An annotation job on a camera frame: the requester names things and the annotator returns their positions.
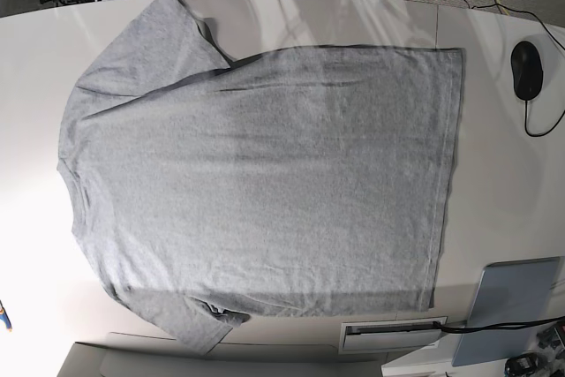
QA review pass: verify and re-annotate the grey T-shirt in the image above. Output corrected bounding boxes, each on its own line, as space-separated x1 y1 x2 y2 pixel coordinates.
57 0 464 355

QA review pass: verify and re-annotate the black computer mouse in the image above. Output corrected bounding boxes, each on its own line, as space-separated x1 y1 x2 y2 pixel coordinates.
510 41 544 102

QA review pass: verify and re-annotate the grey laptop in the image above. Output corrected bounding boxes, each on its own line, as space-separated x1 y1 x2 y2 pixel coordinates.
451 257 561 367

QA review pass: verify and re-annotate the blue orange tool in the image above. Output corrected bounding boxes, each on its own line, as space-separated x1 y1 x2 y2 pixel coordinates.
0 303 12 332

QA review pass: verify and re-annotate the black device blue trim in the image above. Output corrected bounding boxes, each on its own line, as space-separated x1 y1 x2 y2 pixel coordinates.
504 352 547 377

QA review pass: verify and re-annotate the white table cable tray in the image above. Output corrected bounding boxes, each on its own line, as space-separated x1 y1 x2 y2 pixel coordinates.
338 316 447 355

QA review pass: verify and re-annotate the black laptop cable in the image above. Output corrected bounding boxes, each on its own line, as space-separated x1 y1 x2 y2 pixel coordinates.
433 317 565 334

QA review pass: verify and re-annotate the black mouse cable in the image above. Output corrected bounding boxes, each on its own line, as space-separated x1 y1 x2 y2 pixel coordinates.
524 98 565 138

